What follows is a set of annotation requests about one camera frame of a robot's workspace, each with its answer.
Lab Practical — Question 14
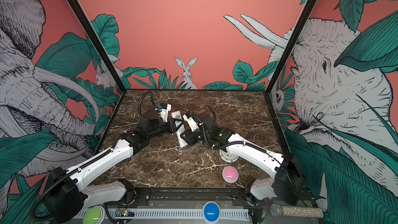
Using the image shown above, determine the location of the pink round push button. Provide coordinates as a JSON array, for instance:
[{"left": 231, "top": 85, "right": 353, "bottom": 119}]
[{"left": 222, "top": 166, "right": 239, "bottom": 184}]

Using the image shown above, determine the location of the white slotted cable duct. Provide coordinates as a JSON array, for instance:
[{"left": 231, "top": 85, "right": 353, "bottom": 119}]
[{"left": 74, "top": 208, "right": 250, "bottom": 220}]

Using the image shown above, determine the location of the white remote control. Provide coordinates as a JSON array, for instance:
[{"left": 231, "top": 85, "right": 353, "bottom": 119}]
[{"left": 171, "top": 111, "right": 188, "bottom": 148}]

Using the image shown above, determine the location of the right black frame post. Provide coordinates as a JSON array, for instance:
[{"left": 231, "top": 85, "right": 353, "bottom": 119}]
[{"left": 265, "top": 0, "right": 317, "bottom": 95}]

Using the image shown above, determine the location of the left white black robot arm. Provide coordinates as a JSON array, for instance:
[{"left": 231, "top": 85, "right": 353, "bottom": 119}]
[{"left": 29, "top": 106, "right": 184, "bottom": 224}]

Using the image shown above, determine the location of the blue round push button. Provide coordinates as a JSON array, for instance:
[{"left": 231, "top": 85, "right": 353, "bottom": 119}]
[{"left": 202, "top": 201, "right": 221, "bottom": 224}]

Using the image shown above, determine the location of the green round push button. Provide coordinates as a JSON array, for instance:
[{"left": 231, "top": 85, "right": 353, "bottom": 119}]
[{"left": 83, "top": 205, "right": 106, "bottom": 224}]

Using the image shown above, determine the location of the small green circuit board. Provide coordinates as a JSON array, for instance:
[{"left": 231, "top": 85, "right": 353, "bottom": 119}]
[{"left": 115, "top": 208, "right": 135, "bottom": 218}]

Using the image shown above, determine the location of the glittery silver microphone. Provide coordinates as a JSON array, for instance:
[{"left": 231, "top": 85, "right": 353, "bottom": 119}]
[{"left": 269, "top": 204, "right": 324, "bottom": 218}]

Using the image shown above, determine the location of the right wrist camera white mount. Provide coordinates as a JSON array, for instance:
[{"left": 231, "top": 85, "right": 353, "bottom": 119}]
[{"left": 183, "top": 113, "right": 199, "bottom": 132}]

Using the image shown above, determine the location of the white round alarm clock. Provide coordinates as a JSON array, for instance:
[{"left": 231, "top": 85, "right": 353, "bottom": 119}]
[{"left": 219, "top": 150, "right": 239, "bottom": 163}]

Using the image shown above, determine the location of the black frame post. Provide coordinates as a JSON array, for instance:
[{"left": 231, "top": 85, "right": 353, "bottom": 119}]
[
  {"left": 265, "top": 0, "right": 317, "bottom": 95},
  {"left": 67, "top": 0, "right": 127, "bottom": 94}
]

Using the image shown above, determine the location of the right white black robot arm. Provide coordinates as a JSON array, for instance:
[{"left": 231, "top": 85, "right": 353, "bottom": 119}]
[{"left": 180, "top": 111, "right": 306, "bottom": 205}]

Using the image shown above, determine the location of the left black frame post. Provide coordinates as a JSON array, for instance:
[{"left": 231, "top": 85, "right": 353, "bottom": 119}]
[{"left": 67, "top": 0, "right": 127, "bottom": 94}]

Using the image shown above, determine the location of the black front mounting rail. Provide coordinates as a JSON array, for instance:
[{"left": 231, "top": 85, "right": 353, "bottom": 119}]
[{"left": 102, "top": 187, "right": 312, "bottom": 207}]

